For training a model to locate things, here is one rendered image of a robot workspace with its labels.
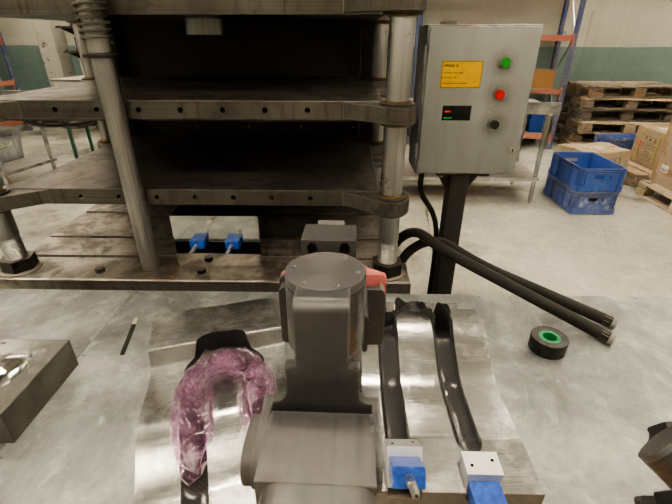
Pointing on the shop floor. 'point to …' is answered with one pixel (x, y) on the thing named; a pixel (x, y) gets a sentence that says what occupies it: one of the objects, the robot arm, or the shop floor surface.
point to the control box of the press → (468, 115)
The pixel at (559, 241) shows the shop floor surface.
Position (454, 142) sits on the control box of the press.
